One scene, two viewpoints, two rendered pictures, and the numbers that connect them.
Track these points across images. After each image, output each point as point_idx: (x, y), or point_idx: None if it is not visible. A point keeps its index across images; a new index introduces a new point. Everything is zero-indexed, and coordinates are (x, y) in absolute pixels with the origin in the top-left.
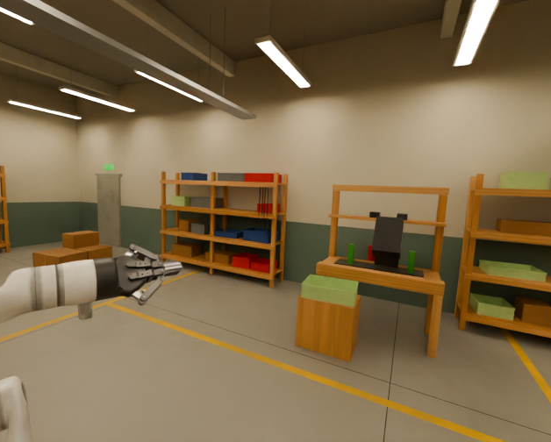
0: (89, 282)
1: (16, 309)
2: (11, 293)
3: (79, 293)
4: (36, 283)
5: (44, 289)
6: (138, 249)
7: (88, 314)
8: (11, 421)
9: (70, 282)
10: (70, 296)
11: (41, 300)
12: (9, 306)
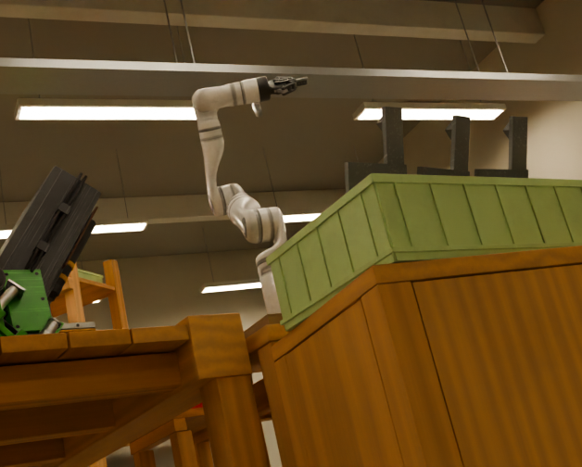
0: (253, 82)
1: (226, 95)
2: (223, 87)
3: (250, 87)
4: (232, 84)
5: (235, 86)
6: (280, 77)
7: (259, 110)
8: (237, 189)
9: (245, 82)
10: (246, 89)
11: (234, 91)
12: (223, 93)
